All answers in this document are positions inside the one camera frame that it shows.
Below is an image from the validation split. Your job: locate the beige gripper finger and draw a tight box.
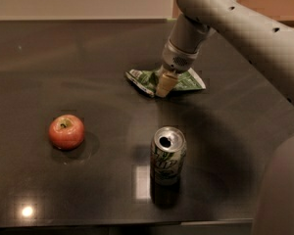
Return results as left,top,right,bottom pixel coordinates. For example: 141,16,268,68
156,70,178,98

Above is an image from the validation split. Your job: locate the green jalapeno chip bag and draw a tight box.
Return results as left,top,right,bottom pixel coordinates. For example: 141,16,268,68
125,68,206,97

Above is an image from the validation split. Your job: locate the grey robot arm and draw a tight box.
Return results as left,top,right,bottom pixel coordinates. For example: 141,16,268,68
156,0,294,235

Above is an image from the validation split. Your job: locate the silver green 7up can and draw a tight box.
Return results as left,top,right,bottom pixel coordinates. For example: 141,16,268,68
150,126,187,186

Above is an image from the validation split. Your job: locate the red apple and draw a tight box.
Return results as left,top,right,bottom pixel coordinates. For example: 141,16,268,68
48,115,84,150

